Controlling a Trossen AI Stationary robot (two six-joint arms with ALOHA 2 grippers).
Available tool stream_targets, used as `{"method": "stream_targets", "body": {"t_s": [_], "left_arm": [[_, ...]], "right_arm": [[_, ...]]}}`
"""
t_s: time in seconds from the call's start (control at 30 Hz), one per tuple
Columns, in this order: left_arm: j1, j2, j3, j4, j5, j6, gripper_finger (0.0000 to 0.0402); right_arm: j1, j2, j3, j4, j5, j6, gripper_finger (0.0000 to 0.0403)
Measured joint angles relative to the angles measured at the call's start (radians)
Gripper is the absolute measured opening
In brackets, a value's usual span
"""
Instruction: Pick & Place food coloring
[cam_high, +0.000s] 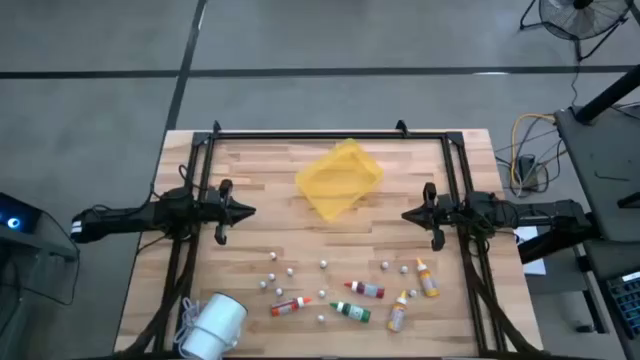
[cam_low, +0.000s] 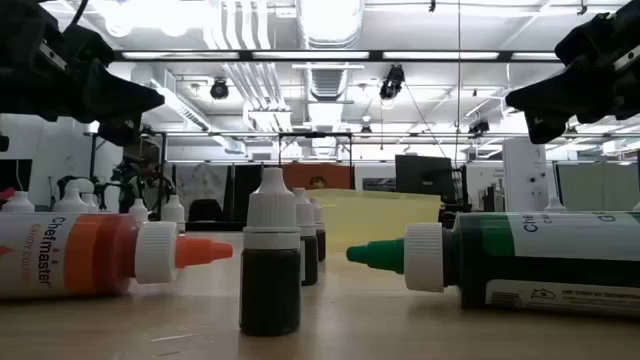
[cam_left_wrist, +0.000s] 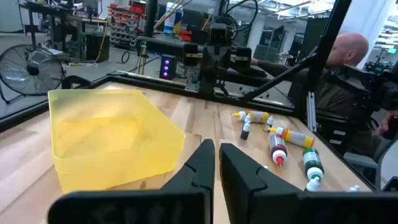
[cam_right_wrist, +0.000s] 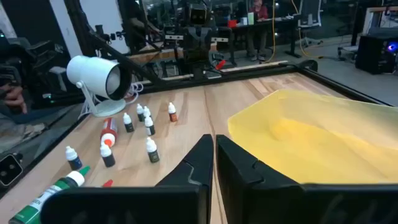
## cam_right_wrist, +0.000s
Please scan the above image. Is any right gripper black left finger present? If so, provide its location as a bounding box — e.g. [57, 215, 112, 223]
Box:
[40, 134, 215, 224]

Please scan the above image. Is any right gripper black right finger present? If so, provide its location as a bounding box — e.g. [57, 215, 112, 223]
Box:
[216, 134, 398, 224]

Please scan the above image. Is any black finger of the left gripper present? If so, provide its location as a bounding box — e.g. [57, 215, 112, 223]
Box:
[185, 42, 198, 63]
[198, 42, 211, 63]

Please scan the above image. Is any large orange food colouring bottle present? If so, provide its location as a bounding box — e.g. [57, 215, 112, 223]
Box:
[99, 117, 119, 148]

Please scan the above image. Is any large green food colouring bottle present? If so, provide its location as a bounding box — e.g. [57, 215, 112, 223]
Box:
[8, 166, 91, 224]

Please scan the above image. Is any person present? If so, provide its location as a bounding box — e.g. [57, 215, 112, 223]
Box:
[129, 0, 162, 52]
[248, 0, 270, 62]
[0, 29, 68, 125]

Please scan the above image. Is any small orange dropper bottle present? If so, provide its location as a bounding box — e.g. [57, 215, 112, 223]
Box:
[167, 101, 178, 123]

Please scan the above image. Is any black office desk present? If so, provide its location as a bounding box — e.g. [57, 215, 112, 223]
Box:
[231, 17, 301, 60]

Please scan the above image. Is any yellow translucent plastic bin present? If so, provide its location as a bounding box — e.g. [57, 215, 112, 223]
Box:
[227, 89, 398, 185]

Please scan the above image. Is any white round spot lamp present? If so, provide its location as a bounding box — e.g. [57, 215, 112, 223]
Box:
[66, 55, 132, 118]

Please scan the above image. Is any grey office chair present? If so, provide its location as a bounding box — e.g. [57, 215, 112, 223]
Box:
[298, 0, 324, 47]

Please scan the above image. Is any black box blue light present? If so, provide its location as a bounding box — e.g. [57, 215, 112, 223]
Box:
[355, 30, 398, 75]

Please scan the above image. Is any person's hand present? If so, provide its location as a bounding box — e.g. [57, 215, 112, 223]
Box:
[0, 83, 28, 114]

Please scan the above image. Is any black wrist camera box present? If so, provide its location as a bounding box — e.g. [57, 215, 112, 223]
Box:
[188, 3, 208, 26]

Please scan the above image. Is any yellow hanging cable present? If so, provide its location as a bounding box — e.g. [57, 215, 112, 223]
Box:
[266, 0, 277, 63]
[290, 0, 324, 60]

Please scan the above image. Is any black table-level camera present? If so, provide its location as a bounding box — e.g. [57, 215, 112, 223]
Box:
[0, 152, 24, 187]

